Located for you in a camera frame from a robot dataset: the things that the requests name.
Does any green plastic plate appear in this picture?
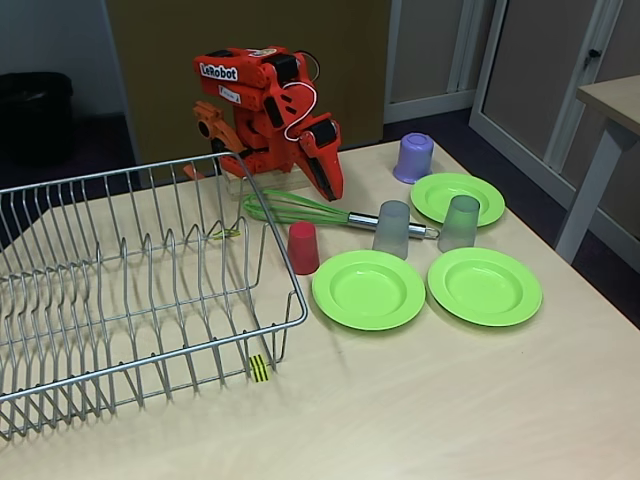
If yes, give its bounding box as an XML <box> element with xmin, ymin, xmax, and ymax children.
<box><xmin>426</xmin><ymin>246</ymin><xmax>544</xmax><ymax>328</ymax></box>
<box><xmin>410</xmin><ymin>172</ymin><xmax>507</xmax><ymax>229</ymax></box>
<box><xmin>311</xmin><ymin>249</ymin><xmax>427</xmax><ymax>332</ymax></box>

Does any wooden base block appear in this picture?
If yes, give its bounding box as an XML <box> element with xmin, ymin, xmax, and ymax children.
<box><xmin>223</xmin><ymin>167</ymin><xmax>314</xmax><ymax>201</ymax></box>

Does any grey translucent plastic cup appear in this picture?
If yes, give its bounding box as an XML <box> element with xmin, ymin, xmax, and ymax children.
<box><xmin>437</xmin><ymin>195</ymin><xmax>481</xmax><ymax>254</ymax></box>
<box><xmin>371</xmin><ymin>200</ymin><xmax>412</xmax><ymax>260</ymax></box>

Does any yellow black striped tape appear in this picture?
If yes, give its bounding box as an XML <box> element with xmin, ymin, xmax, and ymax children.
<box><xmin>248</xmin><ymin>353</ymin><xmax>273</xmax><ymax>385</ymax></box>

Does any red plastic cup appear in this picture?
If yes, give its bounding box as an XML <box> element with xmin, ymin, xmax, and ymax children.
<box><xmin>287</xmin><ymin>221</ymin><xmax>320</xmax><ymax>275</ymax></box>

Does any green whisk with metal handle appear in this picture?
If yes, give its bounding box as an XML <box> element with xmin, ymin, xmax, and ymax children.
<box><xmin>242</xmin><ymin>188</ymin><xmax>442</xmax><ymax>242</ymax></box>

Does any black trash bin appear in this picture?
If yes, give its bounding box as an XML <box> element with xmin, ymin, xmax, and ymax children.
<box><xmin>0</xmin><ymin>72</ymin><xmax>75</xmax><ymax>166</ymax></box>

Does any grey cabinet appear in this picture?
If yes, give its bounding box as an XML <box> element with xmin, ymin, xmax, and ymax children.
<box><xmin>383</xmin><ymin>0</ymin><xmax>640</xmax><ymax>236</ymax></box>

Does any brown partition board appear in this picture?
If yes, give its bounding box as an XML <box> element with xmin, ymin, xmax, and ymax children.
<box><xmin>106</xmin><ymin>0</ymin><xmax>391</xmax><ymax>164</ymax></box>

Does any beige side table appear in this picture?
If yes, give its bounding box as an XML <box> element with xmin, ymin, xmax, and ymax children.
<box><xmin>553</xmin><ymin>74</ymin><xmax>640</xmax><ymax>264</ymax></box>

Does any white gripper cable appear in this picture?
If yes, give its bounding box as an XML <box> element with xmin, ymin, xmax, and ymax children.
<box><xmin>282</xmin><ymin>82</ymin><xmax>320</xmax><ymax>144</ymax></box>

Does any orange table clamp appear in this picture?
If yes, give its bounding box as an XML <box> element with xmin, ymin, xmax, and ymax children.
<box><xmin>182</xmin><ymin>99</ymin><xmax>249</xmax><ymax>181</ymax></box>

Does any metal wire dish rack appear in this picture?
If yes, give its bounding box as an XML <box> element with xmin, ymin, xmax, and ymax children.
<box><xmin>0</xmin><ymin>149</ymin><xmax>309</xmax><ymax>441</ymax></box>

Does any purple plastic mug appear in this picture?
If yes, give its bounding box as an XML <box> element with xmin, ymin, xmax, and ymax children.
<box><xmin>392</xmin><ymin>132</ymin><xmax>435</xmax><ymax>184</ymax></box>

